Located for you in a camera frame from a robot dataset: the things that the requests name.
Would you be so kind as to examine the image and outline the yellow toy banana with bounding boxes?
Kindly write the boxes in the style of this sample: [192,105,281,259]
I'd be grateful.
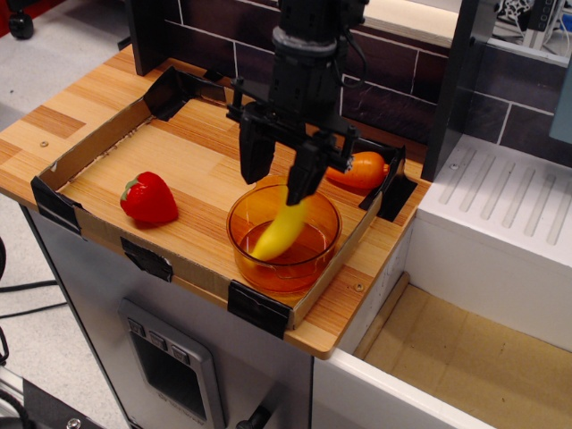
[249,186,308,261]

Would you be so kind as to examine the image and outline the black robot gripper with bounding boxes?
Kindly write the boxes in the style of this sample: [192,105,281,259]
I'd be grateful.
[227,26,359,206]

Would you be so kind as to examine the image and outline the grey toy dishwasher panel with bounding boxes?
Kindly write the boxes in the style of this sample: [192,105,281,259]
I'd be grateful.
[118,299,226,428]

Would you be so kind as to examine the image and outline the black chair caster wheel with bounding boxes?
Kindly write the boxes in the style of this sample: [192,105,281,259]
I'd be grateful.
[8,11,34,40]

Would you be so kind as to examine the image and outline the orange toy carrot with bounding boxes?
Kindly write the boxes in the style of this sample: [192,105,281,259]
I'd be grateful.
[325,151,390,189]

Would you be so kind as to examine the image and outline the white toy sink unit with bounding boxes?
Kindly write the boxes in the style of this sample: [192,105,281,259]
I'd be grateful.
[311,137,571,428]

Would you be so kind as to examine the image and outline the dark grey upright post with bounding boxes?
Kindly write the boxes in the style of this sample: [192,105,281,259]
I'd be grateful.
[421,0,498,181]

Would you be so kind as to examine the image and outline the transparent orange plastic pot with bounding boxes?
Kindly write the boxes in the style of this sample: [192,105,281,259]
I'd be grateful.
[226,176,342,294]

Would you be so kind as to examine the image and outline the black floor cable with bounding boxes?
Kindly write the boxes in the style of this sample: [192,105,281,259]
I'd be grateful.
[0,279,68,319]

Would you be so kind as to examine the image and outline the red toy strawberry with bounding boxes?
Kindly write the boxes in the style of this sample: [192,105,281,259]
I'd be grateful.
[120,172,179,223]

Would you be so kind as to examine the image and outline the cardboard fence with black tape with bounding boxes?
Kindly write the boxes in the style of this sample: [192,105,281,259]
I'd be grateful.
[30,68,416,337]

